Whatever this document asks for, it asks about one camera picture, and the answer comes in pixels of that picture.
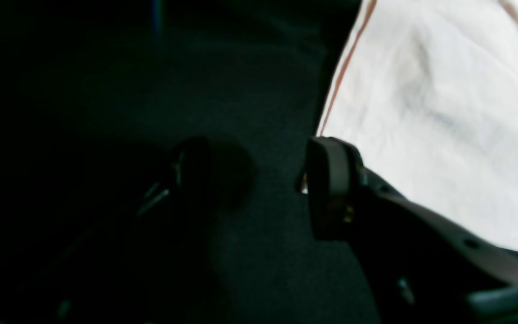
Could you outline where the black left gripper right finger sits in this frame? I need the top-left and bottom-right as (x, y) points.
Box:
(305, 137), (518, 324)

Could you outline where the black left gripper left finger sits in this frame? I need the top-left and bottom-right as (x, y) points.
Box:
(52, 135), (259, 324)

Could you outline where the pink T-shirt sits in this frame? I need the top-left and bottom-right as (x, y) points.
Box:
(316, 0), (518, 252)

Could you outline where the black table cloth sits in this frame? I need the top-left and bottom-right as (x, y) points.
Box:
(0, 0), (518, 324)

